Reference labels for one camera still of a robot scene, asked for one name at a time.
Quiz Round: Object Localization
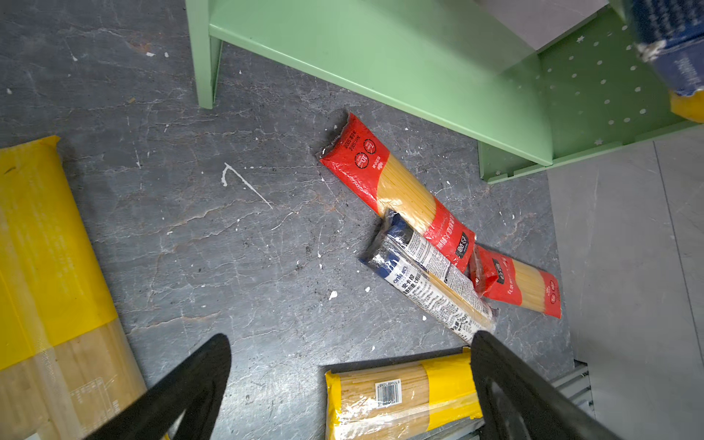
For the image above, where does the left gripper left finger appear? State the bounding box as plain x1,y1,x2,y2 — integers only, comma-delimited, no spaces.
88,334,232,439

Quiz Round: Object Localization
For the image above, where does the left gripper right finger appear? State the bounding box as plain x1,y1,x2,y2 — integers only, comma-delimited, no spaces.
471,331,618,439

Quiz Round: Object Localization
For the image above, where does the large yellow spaghetti bag front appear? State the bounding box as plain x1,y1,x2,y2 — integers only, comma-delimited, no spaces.
326,348,482,439

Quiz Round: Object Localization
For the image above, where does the yellow spaghetti bag with lettering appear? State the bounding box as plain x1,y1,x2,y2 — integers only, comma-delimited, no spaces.
669,90,704,124

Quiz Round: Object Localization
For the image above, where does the blue Barilla spaghetti box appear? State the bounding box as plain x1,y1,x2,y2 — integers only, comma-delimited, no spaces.
624,0,703,96

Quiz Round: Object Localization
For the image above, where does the green wooden two-tier shelf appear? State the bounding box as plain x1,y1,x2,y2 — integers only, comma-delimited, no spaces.
185,1,694,183

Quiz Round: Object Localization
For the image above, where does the red spaghetti bag right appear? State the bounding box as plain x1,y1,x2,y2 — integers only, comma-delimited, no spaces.
469,245,562,319

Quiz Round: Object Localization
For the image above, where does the red spaghetti bag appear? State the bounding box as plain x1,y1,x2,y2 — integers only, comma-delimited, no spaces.
320,113,476,272
469,245,562,319

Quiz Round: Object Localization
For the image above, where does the clear white-label spaghetti bag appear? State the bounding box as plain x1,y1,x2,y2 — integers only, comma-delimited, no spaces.
360,210,497,343

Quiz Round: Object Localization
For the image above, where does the red spaghetti bag upper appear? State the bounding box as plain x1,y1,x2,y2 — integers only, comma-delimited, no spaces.
320,113,476,272

